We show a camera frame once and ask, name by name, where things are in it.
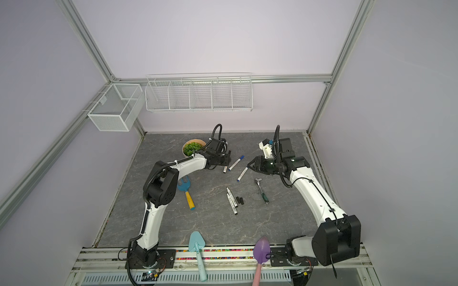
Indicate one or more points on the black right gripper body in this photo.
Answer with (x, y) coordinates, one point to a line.
(273, 165)

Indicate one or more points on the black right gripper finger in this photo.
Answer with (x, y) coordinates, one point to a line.
(257, 163)
(258, 169)

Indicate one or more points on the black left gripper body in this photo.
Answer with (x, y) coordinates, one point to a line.
(222, 159)

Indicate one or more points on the white marker blue end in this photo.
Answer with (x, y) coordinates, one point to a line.
(235, 163)

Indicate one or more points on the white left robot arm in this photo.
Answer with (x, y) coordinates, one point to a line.
(160, 189)

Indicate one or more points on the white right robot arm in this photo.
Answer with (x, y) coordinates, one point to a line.
(338, 234)

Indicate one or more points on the beige faceted plant pot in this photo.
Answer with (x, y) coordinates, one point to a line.
(195, 140)

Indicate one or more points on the green artificial plant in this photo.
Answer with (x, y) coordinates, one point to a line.
(191, 148)

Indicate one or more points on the purple garden trowel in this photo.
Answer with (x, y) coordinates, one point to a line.
(260, 252)

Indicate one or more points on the teal garden trowel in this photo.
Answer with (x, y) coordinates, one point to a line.
(196, 245)

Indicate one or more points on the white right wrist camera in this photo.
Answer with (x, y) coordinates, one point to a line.
(266, 146)

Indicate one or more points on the teal fork yellow handle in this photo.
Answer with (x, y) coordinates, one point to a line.
(184, 186)

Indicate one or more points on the white wire wall shelf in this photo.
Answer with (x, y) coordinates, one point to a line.
(199, 92)

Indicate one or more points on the white mesh wall basket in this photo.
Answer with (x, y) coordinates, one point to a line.
(118, 107)

